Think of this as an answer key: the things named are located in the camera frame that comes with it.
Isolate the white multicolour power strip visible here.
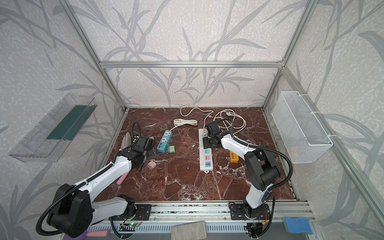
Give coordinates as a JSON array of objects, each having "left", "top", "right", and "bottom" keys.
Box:
[{"left": 199, "top": 129, "right": 214, "bottom": 174}]

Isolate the orange power strip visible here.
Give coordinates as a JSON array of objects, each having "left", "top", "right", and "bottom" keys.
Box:
[{"left": 230, "top": 151, "right": 239, "bottom": 163}]

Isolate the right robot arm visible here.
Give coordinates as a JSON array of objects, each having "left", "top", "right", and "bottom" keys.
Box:
[{"left": 203, "top": 120, "right": 294, "bottom": 219}]

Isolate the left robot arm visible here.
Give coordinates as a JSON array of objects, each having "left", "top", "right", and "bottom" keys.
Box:
[{"left": 36, "top": 136, "right": 155, "bottom": 238}]

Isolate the grey garden trowel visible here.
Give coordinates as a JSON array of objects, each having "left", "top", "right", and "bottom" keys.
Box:
[{"left": 120, "top": 133, "right": 133, "bottom": 151}]

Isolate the blue power strip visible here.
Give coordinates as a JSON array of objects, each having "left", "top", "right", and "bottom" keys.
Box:
[{"left": 157, "top": 130, "right": 173, "bottom": 153}]

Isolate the green cube charger by strip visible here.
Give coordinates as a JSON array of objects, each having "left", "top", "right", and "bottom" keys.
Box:
[{"left": 167, "top": 146, "right": 175, "bottom": 154}]

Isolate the purple pink garden rake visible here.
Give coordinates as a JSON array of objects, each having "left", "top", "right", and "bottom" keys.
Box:
[{"left": 116, "top": 173, "right": 129, "bottom": 186}]

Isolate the purple pink brush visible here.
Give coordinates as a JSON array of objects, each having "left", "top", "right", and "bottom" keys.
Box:
[{"left": 63, "top": 230, "right": 110, "bottom": 240}]

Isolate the grey sponge block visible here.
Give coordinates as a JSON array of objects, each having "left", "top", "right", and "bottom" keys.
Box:
[{"left": 171, "top": 221, "right": 207, "bottom": 240}]

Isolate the blue sponge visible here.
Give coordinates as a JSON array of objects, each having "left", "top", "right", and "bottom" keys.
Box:
[{"left": 283, "top": 217, "right": 313, "bottom": 235}]

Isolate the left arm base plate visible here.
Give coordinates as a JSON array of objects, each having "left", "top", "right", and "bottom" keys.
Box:
[{"left": 115, "top": 204, "right": 152, "bottom": 221}]

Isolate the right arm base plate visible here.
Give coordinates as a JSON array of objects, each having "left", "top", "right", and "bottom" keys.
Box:
[{"left": 229, "top": 202, "right": 271, "bottom": 221}]

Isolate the white wire mesh basket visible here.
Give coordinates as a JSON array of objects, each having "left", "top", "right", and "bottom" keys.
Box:
[{"left": 272, "top": 91, "right": 333, "bottom": 164}]

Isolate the clear plastic wall tray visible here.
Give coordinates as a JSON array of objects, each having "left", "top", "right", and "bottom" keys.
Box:
[{"left": 9, "top": 94, "right": 98, "bottom": 163}]

